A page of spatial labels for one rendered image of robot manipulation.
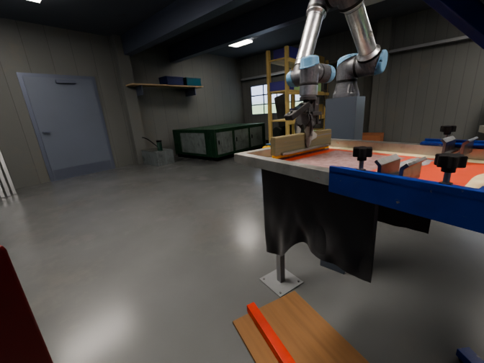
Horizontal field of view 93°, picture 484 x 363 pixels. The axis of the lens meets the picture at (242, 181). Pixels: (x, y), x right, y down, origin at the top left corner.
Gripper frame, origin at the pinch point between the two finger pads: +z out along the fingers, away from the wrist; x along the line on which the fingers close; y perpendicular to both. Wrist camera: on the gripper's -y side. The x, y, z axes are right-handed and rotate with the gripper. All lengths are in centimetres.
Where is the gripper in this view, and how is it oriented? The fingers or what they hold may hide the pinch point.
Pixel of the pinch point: (302, 144)
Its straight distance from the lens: 107.9
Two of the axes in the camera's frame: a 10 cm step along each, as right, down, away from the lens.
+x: -5.6, -2.1, 8.0
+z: 0.4, 9.6, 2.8
